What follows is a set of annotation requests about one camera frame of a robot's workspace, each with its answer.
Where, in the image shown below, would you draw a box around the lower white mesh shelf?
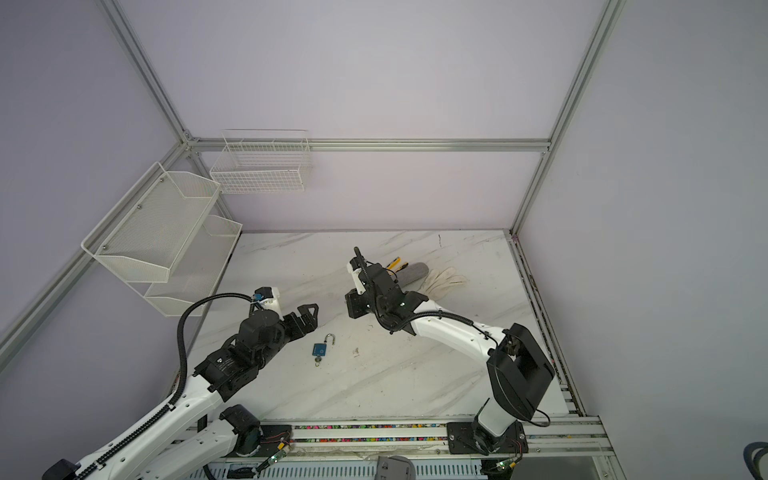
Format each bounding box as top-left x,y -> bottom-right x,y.
144,215 -> 242,317

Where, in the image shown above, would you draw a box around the grey device at front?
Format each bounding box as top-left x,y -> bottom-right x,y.
374,456 -> 417,480

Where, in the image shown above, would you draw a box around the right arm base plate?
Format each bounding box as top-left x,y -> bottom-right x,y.
446,422 -> 529,456

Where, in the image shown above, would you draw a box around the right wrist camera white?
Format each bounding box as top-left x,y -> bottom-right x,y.
347,258 -> 366,295

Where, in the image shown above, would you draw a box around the white wire basket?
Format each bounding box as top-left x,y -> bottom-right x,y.
210,129 -> 313,195

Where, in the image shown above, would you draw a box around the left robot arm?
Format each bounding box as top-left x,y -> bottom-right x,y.
43,287 -> 319,479

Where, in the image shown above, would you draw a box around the blue padlock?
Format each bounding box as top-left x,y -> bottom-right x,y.
312,333 -> 336,360

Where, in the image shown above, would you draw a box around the upper white mesh shelf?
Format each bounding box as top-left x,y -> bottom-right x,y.
81,163 -> 221,283

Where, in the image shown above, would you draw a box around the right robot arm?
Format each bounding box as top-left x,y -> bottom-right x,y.
345,256 -> 555,455

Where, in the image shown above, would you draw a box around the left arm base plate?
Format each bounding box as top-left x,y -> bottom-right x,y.
233,424 -> 293,458

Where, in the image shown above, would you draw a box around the aluminium frame profile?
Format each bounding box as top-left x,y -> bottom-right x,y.
1,1 -> 625,373

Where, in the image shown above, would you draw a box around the white mesh shelf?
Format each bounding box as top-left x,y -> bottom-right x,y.
81,163 -> 221,283
144,215 -> 242,317

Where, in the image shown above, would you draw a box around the yellow black pliers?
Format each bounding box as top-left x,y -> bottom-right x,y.
387,257 -> 409,273

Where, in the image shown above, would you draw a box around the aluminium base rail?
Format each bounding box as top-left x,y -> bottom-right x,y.
179,417 -> 625,479

